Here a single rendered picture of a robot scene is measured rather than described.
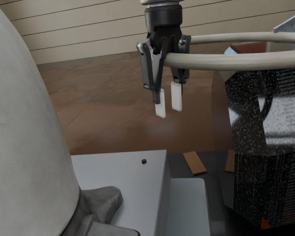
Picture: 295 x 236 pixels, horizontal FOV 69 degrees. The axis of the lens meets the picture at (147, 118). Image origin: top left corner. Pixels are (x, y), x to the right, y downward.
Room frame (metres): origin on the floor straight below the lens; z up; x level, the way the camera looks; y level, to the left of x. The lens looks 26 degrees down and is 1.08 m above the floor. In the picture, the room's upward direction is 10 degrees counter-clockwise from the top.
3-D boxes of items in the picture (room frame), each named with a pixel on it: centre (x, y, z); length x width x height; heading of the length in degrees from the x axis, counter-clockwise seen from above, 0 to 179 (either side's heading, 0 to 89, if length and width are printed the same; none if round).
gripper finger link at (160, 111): (0.46, -0.03, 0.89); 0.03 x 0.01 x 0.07; 31
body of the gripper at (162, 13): (0.48, -0.07, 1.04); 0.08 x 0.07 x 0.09; 121
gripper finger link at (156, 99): (0.46, -0.02, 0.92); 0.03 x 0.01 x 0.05; 121
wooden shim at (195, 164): (1.28, -0.29, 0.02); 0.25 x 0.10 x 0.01; 4
